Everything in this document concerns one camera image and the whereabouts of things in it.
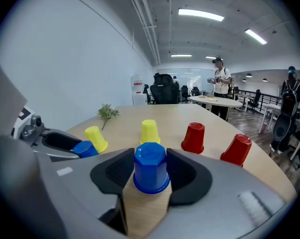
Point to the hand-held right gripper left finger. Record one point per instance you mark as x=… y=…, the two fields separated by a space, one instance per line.
x=85 y=188

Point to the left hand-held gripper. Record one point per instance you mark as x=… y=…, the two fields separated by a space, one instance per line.
x=31 y=129

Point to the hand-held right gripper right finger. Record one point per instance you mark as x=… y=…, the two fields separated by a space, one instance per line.
x=214 y=208

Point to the blue paper cup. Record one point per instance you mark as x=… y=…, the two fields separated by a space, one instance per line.
x=86 y=149
x=151 y=168

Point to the yellow paper cup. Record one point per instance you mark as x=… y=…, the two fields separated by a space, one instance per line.
x=150 y=132
x=96 y=138

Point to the red paper cup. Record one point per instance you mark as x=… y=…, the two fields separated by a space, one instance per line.
x=237 y=149
x=193 y=137

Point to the artificial flower sprig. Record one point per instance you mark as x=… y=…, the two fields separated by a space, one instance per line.
x=107 y=112

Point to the pink bottle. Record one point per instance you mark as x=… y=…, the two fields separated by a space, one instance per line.
x=264 y=127

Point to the white water dispenser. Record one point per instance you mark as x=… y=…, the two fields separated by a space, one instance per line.
x=138 y=89

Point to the round beige table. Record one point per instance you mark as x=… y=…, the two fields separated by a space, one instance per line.
x=214 y=101

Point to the yellow cloth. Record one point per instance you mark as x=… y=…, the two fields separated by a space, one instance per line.
x=212 y=99

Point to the pale yellow pad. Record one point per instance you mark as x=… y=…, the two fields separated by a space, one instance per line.
x=202 y=96

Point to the black desk chair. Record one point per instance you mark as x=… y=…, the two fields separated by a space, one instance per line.
x=255 y=99

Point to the white desk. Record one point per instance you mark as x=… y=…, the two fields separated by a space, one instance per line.
x=272 y=107

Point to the black railing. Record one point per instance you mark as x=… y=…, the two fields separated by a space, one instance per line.
x=264 y=98

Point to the black office chair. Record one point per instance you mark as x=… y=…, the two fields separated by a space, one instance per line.
x=165 y=89

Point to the long ceiling light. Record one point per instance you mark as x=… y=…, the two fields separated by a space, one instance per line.
x=201 y=14
x=212 y=57
x=181 y=55
x=255 y=36

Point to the white ceiling pipes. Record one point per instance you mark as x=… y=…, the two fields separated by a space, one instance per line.
x=145 y=21

